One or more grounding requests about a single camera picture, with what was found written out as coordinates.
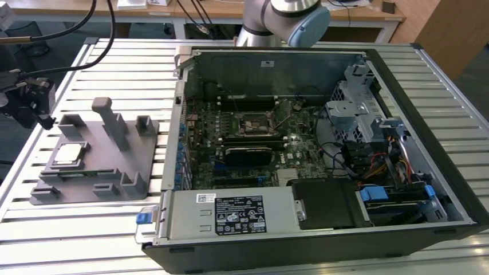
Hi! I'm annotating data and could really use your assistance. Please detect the silver chipset heatsink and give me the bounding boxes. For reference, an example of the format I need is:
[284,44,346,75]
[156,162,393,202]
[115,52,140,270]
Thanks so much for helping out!
[276,168,300,184]

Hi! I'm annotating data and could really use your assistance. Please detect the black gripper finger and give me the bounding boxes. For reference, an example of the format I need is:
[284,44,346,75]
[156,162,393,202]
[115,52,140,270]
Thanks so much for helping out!
[25,76,57,131]

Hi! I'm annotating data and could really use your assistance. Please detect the CPU socket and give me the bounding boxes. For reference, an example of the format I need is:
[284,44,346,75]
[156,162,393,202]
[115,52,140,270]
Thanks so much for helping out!
[237,112,278,138]

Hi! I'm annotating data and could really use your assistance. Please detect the thin black cable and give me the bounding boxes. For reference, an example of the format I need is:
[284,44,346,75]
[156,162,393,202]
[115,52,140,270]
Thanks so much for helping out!
[20,0,116,77]

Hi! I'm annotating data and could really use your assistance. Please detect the black cable brass fitting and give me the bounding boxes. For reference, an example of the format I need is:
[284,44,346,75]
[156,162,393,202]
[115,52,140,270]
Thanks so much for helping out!
[0,0,99,45]

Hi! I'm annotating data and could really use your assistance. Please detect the metal socket cover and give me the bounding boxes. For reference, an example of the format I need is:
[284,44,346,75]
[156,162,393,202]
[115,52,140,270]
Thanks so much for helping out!
[266,98,294,130]

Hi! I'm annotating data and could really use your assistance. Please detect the wooden desk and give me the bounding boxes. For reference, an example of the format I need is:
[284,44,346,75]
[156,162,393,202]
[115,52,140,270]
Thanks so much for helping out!
[0,0,408,44]

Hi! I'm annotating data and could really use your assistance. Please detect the wire locking lever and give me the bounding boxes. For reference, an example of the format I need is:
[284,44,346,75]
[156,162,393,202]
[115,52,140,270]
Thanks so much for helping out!
[230,88,242,115]

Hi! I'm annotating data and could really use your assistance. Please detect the black graphics card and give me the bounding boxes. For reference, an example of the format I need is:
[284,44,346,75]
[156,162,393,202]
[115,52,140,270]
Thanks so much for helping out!
[222,146,276,168]

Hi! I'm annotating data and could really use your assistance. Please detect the black cable bundle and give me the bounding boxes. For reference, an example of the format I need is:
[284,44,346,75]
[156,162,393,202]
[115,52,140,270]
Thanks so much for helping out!
[314,108,372,184]

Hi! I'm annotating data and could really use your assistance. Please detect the green motherboard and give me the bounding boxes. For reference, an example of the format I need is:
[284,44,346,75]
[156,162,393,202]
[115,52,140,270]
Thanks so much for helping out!
[181,96,334,192]

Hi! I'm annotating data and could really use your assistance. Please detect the black PC case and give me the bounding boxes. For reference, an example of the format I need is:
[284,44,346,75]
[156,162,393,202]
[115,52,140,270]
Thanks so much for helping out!
[135,42,482,274]

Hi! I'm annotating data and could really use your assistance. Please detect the grey parts rack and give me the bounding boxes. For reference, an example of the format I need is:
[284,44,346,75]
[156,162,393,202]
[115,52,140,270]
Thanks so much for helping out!
[28,96,161,206]

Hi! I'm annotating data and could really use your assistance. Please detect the black wire mesh bin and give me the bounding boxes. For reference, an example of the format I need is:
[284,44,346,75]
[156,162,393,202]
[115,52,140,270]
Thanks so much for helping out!
[7,21,51,57]

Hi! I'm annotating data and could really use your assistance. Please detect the yellow red wire bundle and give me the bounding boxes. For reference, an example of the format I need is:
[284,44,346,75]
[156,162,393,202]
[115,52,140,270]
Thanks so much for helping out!
[357,136,417,186]

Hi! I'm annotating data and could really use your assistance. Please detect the wooden cabinet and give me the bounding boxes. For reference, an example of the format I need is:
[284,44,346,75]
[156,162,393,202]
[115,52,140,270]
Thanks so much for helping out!
[389,0,489,83]

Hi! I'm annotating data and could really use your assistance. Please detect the silver power supply unit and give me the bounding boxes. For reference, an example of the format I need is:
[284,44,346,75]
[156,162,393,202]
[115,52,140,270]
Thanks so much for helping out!
[152,187,304,241]

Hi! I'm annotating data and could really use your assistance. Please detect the silver drive cage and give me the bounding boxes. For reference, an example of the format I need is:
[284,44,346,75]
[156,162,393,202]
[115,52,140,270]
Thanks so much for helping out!
[324,64,386,144]

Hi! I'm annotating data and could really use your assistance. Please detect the silver CPU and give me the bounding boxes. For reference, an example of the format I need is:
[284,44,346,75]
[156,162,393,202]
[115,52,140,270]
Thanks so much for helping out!
[52,142,88,167]

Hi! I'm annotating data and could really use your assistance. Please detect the black cable silver plug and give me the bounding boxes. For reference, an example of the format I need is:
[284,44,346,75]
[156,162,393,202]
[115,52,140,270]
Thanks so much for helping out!
[177,0,214,37]

